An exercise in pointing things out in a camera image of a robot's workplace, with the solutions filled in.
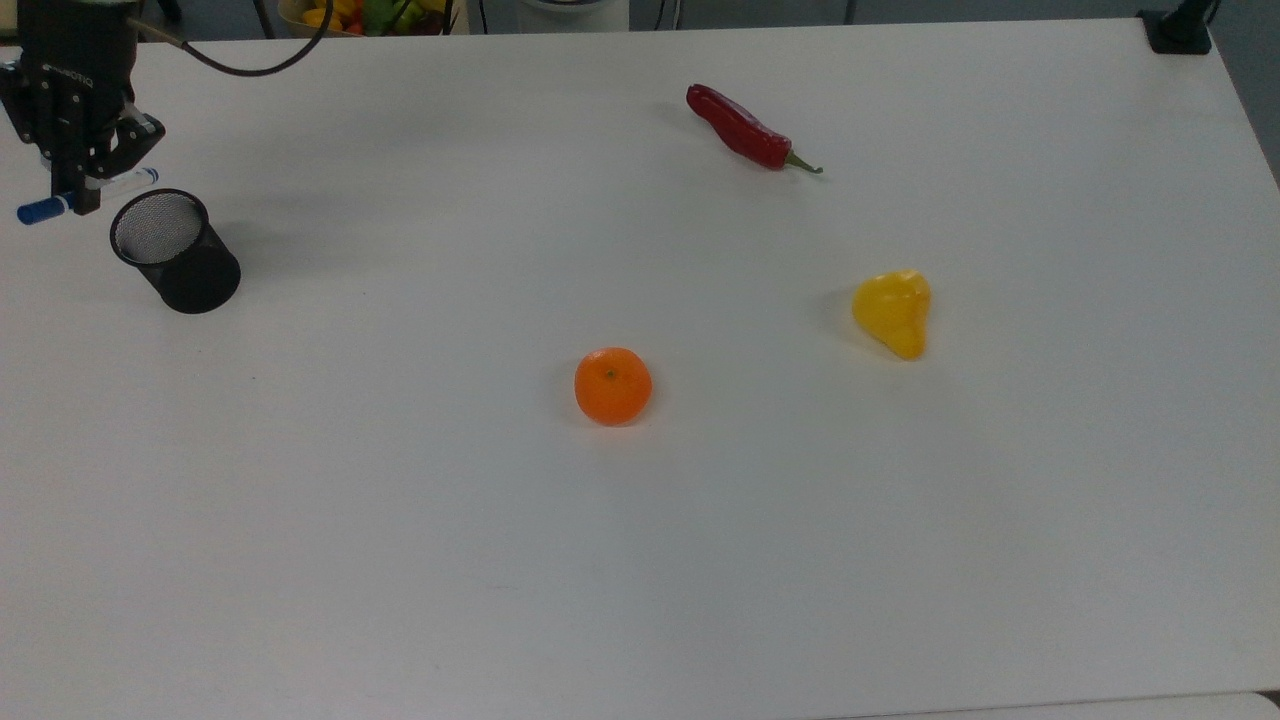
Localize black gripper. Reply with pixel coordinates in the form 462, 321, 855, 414
0, 0, 167, 217

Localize blue and white marker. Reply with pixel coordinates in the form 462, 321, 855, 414
17, 168, 161, 226

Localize black mesh pen cup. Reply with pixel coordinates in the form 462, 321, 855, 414
109, 188, 242, 315

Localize bowl of toy fruit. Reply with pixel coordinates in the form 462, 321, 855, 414
277, 0, 471, 37

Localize orange mandarin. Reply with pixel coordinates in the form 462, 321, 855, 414
574, 347, 653, 427

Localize red chili pepper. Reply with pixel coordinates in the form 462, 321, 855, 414
686, 84, 824, 176

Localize yellow bell pepper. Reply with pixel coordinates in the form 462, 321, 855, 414
852, 269, 933, 361

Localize black stand base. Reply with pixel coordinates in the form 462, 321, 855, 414
1138, 0, 1223, 56

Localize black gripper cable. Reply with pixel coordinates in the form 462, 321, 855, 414
128, 0, 336, 78

